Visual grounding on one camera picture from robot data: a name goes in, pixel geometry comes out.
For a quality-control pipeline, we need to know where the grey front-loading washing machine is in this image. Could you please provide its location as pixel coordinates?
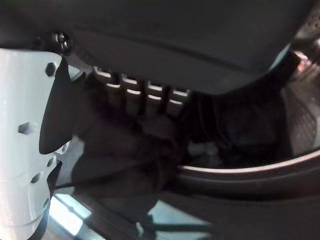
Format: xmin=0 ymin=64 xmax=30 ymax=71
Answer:
xmin=47 ymin=0 xmax=320 ymax=240

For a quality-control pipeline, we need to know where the black garment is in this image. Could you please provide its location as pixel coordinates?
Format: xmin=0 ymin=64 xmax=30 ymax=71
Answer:
xmin=71 ymin=74 xmax=191 ymax=226

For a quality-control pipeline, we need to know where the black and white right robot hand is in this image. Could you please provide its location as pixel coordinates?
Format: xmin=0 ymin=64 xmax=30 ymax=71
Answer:
xmin=0 ymin=0 xmax=311 ymax=240

